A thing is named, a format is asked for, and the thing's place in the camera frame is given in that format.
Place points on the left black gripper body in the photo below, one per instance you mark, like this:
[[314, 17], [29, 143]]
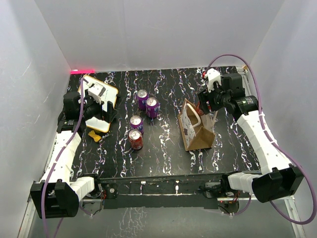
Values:
[[93, 109]]

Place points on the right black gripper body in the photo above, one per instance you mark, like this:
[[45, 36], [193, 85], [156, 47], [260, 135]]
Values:
[[217, 99]]

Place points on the red cola can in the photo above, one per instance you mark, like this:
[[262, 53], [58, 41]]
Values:
[[135, 139], [202, 108]]

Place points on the brown canvas tote bag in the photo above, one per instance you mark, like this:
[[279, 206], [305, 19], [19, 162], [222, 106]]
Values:
[[197, 129]]

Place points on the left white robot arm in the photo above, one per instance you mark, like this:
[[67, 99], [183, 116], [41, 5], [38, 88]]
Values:
[[55, 196]]

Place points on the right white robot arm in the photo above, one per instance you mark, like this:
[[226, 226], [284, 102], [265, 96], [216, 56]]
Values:
[[279, 177]]

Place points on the purple Fanta can front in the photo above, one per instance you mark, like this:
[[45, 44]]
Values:
[[136, 122]]

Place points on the purple fanta can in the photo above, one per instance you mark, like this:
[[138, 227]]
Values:
[[141, 98], [152, 107], [136, 122]]

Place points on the red cola can front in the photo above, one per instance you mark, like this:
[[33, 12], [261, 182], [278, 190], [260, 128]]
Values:
[[135, 139]]

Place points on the purple Fanta can rear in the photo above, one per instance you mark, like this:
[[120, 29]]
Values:
[[141, 98]]

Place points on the pink tape strip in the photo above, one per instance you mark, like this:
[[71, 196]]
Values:
[[76, 71]]

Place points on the purple Fanta can middle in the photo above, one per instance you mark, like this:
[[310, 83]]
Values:
[[152, 107]]

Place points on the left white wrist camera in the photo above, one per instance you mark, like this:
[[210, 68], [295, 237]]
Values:
[[96, 91]]

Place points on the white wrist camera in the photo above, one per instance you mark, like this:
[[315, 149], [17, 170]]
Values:
[[96, 91], [213, 76]]

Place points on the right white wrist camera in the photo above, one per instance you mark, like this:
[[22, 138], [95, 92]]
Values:
[[213, 76]]

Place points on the black base frame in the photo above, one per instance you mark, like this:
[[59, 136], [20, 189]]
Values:
[[197, 190]]

